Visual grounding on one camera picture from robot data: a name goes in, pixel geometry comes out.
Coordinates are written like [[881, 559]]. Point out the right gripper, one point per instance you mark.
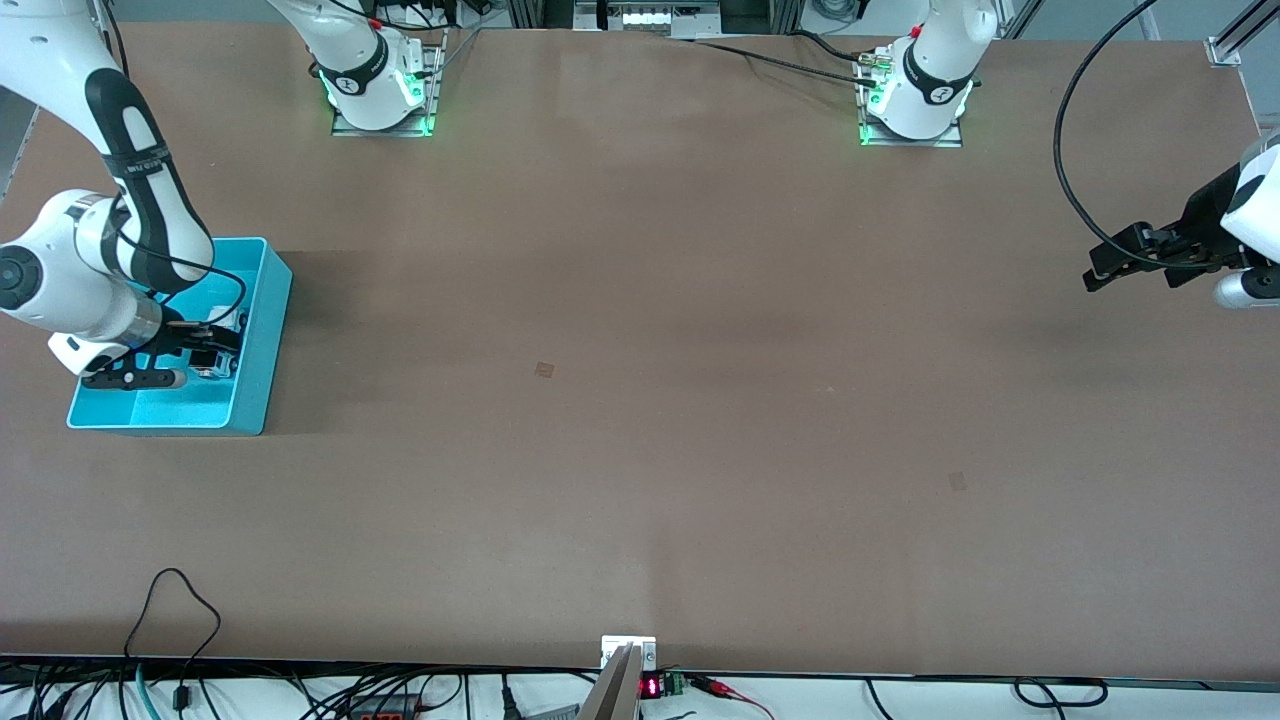
[[187, 336]]

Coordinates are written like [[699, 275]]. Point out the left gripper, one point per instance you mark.
[[1203, 218]]

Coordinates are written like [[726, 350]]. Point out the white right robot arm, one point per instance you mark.
[[60, 290]]

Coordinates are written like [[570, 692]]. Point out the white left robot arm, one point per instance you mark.
[[935, 70]]

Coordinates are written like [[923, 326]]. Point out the turquoise plastic bin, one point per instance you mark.
[[250, 390]]

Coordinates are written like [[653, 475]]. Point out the grey metal bar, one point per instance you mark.
[[615, 690]]

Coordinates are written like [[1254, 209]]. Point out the red digit display module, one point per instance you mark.
[[652, 687]]

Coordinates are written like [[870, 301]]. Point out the red clip leads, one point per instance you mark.
[[725, 688]]

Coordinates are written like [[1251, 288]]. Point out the aluminium corner bracket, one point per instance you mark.
[[1222, 52]]

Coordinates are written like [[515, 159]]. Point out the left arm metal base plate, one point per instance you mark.
[[910, 142]]

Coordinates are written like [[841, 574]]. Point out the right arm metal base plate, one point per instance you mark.
[[432, 80]]

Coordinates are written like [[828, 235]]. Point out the small white mounting bracket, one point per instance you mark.
[[628, 642]]

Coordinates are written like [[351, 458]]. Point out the aluminium frame rack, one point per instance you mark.
[[650, 15]]

